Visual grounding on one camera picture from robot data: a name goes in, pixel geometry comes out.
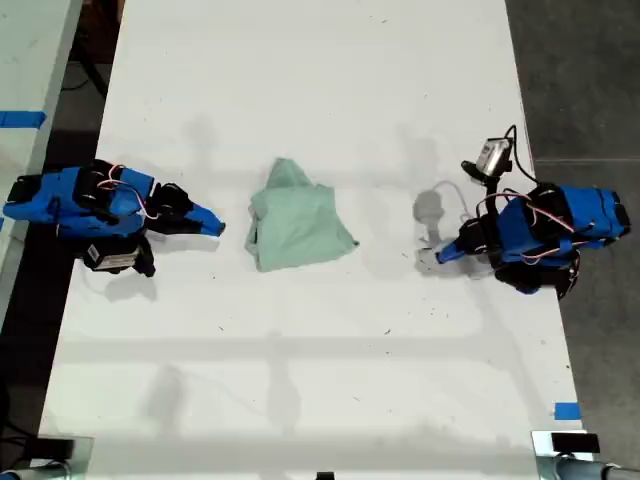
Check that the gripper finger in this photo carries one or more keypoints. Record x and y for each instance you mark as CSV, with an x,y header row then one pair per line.
x,y
197,226
448,250
452,257
202,212

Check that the pale green T-shirt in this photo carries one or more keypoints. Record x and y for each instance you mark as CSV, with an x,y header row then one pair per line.
x,y
300,225

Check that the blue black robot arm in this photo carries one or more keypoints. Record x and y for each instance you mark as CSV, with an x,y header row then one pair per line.
x,y
55,210
565,220

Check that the long blue tape strip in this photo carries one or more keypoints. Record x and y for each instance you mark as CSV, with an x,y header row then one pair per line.
x,y
20,120

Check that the short blue tape strip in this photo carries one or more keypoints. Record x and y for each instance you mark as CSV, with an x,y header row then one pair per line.
x,y
567,411

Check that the pale side table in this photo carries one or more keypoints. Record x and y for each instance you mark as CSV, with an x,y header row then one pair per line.
x,y
25,75

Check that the small black box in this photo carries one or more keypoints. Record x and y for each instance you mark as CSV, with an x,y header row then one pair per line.
x,y
575,443
56,448

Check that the grey metal pipe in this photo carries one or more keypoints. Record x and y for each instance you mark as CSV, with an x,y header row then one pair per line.
x,y
575,469

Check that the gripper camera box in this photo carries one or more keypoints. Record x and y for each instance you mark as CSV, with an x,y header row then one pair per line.
x,y
117,260
492,156

